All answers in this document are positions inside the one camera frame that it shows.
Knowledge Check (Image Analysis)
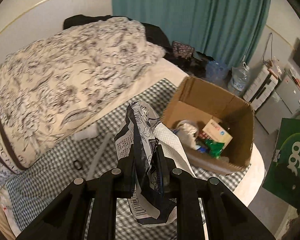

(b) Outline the teal curtain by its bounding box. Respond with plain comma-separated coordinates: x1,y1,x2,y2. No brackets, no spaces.
112,0,271,67

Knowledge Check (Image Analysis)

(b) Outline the floral cream duvet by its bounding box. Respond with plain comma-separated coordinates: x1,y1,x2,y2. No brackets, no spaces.
0,16,167,196

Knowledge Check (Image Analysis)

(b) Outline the white plastic strip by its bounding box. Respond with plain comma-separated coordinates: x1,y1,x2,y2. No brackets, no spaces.
86,133,111,180

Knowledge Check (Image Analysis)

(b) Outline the beige small box in carton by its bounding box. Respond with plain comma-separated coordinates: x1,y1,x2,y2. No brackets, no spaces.
198,119,232,148

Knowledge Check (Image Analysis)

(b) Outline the green foil packet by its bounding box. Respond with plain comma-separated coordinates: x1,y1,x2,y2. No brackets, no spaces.
204,139,225,159

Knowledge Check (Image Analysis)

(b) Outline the white drawer cabinet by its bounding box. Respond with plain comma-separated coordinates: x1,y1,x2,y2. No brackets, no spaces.
243,65,279,111

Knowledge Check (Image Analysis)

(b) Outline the clear plastic wrapper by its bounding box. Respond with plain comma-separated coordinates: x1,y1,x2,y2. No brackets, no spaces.
0,192,14,220

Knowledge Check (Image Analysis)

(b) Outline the large clear water jug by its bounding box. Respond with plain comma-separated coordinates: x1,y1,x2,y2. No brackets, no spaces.
228,62,250,97

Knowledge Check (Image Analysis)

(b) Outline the brown cardboard box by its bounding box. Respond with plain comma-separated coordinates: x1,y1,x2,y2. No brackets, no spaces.
161,76,254,175

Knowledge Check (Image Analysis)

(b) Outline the blue water bottle pack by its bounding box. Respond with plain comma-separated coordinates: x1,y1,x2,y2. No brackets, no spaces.
205,61,230,86

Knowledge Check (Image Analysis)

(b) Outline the black white snack bag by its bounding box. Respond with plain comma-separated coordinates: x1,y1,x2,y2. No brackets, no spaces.
114,101,197,228

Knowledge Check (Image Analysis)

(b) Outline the silver mini fridge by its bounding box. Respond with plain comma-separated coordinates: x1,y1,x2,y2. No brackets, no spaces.
256,74,300,134

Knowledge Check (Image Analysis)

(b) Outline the crumpled white tissue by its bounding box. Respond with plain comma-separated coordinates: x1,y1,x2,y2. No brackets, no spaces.
173,120,199,149

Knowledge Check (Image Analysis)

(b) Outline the green printed carton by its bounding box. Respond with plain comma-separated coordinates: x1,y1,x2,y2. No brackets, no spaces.
262,118,300,209

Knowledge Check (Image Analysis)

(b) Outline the small white bottle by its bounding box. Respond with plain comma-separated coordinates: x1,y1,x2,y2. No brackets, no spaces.
72,125,98,141

